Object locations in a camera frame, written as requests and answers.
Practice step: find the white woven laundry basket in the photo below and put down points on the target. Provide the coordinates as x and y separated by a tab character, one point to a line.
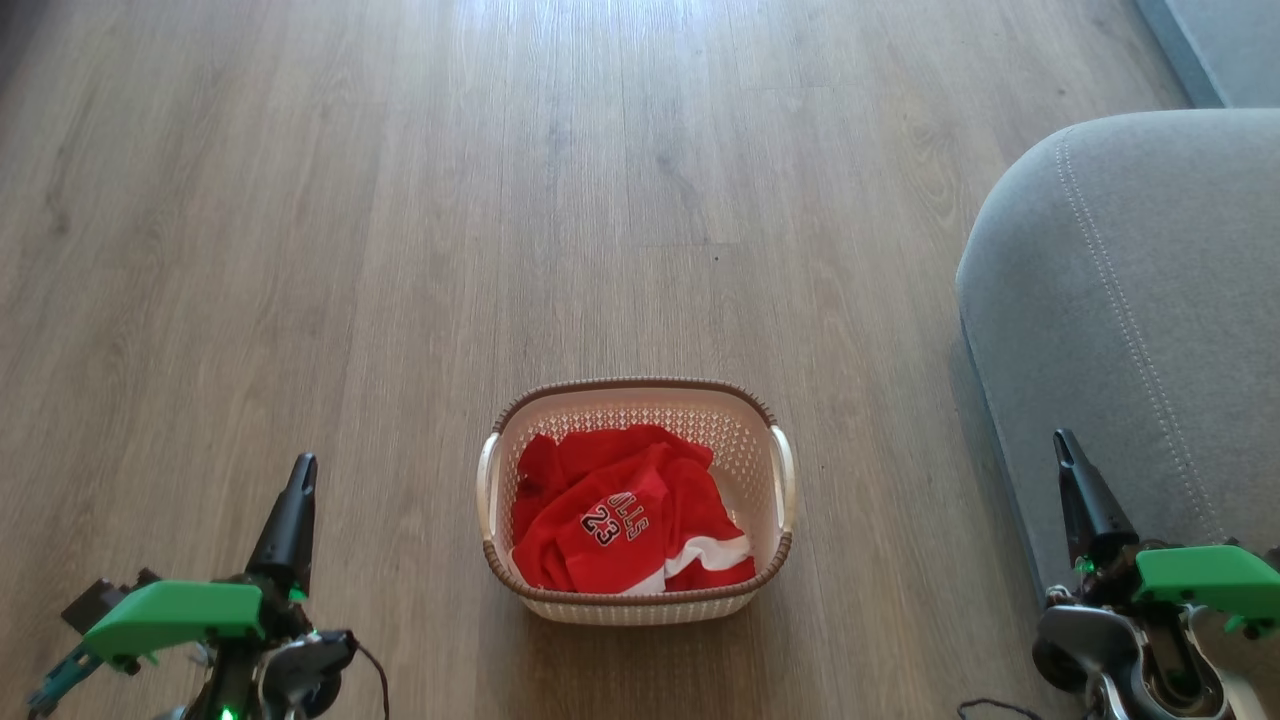
745	450

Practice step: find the grey fabric sofa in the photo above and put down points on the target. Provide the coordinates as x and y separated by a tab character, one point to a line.
1120	300

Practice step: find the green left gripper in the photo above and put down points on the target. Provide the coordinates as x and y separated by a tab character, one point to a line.
175	612

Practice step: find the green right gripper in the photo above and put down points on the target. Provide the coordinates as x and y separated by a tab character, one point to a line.
1205	580

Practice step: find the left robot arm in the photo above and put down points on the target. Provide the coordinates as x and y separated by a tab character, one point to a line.
300	672

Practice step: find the grey-blue sofa section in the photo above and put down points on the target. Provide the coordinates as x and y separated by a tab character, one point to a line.
1225	45

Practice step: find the red basketball jersey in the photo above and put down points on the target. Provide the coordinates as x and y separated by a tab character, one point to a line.
620	520

